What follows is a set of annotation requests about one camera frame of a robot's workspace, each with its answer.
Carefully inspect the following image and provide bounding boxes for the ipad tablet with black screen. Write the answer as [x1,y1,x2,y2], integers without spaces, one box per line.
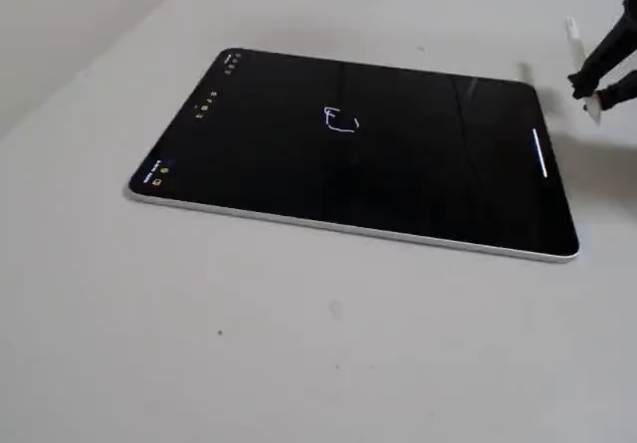
[126,47,581,264]

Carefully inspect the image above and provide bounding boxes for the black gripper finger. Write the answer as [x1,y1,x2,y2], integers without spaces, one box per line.
[567,0,637,101]
[595,75,637,112]

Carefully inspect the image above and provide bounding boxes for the white apple pencil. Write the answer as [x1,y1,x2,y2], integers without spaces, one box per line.
[564,16,603,126]

